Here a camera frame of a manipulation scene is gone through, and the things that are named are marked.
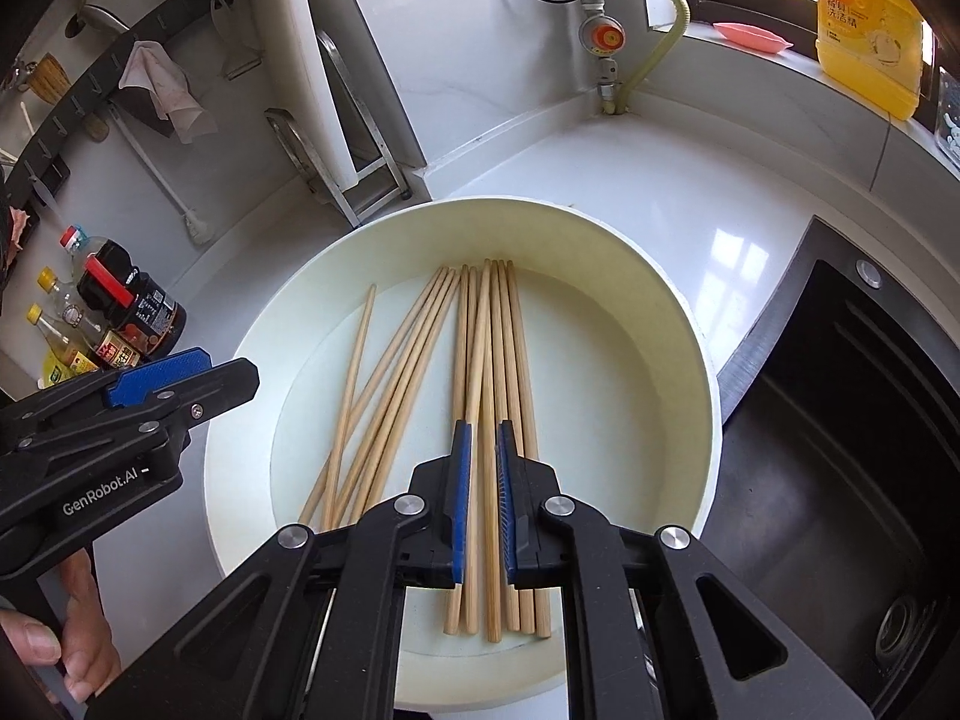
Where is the white cutting board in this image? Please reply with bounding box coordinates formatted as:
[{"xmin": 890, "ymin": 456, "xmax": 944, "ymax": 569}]
[{"xmin": 296, "ymin": 0, "xmax": 430, "ymax": 188}]

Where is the cartoon print cup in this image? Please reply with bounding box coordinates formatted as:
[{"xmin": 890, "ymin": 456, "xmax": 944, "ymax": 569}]
[{"xmin": 934, "ymin": 66, "xmax": 960, "ymax": 173}]

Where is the metal hanging peeler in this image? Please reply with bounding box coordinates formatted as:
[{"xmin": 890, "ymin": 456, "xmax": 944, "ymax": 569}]
[{"xmin": 212, "ymin": 0, "xmax": 263, "ymax": 81}]

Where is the yellow gas hose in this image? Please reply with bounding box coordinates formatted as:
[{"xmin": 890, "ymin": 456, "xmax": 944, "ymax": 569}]
[{"xmin": 609, "ymin": 0, "xmax": 692, "ymax": 117}]

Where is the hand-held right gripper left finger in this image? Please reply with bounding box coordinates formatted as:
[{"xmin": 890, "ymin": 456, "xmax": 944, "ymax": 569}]
[{"xmin": 86, "ymin": 420, "xmax": 475, "ymax": 720}]

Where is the small yellow-cap vinegar bottle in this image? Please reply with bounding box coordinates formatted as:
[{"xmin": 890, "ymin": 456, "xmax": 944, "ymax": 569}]
[{"xmin": 26, "ymin": 304, "xmax": 98, "ymax": 376}]

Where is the metal hanging ladle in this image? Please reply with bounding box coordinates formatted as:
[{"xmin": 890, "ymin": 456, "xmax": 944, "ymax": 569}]
[{"xmin": 79, "ymin": 4, "xmax": 132, "ymax": 35}]

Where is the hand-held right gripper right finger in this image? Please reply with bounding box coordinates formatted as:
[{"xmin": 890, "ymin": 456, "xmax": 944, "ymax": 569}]
[{"xmin": 496, "ymin": 420, "xmax": 875, "ymax": 720}]

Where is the person's left hand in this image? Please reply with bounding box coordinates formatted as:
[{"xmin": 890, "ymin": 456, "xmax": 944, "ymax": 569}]
[{"xmin": 0, "ymin": 547, "xmax": 121, "ymax": 704}]

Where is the black sink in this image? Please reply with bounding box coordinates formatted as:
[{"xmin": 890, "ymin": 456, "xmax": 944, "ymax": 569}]
[{"xmin": 716, "ymin": 216, "xmax": 960, "ymax": 720}]

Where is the pale hanging cloth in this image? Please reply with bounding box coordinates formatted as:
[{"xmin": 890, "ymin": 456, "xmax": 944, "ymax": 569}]
[{"xmin": 118, "ymin": 37, "xmax": 218, "ymax": 145}]

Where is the large red-handled soy sauce jug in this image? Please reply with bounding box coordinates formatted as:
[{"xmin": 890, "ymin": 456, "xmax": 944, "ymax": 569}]
[{"xmin": 58, "ymin": 225, "xmax": 188, "ymax": 359}]

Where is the pile of wooden chopsticks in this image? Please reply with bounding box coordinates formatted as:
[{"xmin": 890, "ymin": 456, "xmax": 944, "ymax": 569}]
[{"xmin": 298, "ymin": 259, "xmax": 552, "ymax": 638}]

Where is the yellow detergent bottle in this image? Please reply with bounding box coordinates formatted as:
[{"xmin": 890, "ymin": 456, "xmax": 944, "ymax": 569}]
[{"xmin": 814, "ymin": 0, "xmax": 925, "ymax": 121}]

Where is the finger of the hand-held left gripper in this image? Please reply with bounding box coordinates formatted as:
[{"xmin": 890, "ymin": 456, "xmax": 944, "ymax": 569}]
[
  {"xmin": 22, "ymin": 358, "xmax": 261, "ymax": 460},
  {"xmin": 0, "ymin": 347, "xmax": 215, "ymax": 443}
]

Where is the white-handled hanging brush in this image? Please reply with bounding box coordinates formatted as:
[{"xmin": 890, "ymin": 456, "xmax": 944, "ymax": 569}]
[{"xmin": 109, "ymin": 105, "xmax": 216, "ymax": 245}]

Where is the white round basin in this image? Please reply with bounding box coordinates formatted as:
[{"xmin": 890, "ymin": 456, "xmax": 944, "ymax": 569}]
[{"xmin": 204, "ymin": 197, "xmax": 725, "ymax": 710}]

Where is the single wooden chopstick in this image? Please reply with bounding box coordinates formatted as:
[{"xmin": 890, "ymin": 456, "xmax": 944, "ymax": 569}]
[{"xmin": 480, "ymin": 259, "xmax": 502, "ymax": 642}]

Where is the yellow seasoning pouch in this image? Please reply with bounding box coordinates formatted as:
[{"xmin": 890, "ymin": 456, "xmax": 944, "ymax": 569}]
[{"xmin": 37, "ymin": 349, "xmax": 98, "ymax": 391}]

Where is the tall yellow-cap sauce bottle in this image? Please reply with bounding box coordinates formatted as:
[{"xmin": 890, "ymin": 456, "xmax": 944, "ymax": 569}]
[{"xmin": 37, "ymin": 266, "xmax": 143, "ymax": 368}]

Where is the metal cutting board rack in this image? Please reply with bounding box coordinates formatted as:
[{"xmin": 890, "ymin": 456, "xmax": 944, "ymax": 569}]
[{"xmin": 262, "ymin": 28, "xmax": 413, "ymax": 227}]

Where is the pink dish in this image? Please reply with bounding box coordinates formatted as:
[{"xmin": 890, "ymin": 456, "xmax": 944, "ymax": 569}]
[{"xmin": 711, "ymin": 21, "xmax": 796, "ymax": 55}]

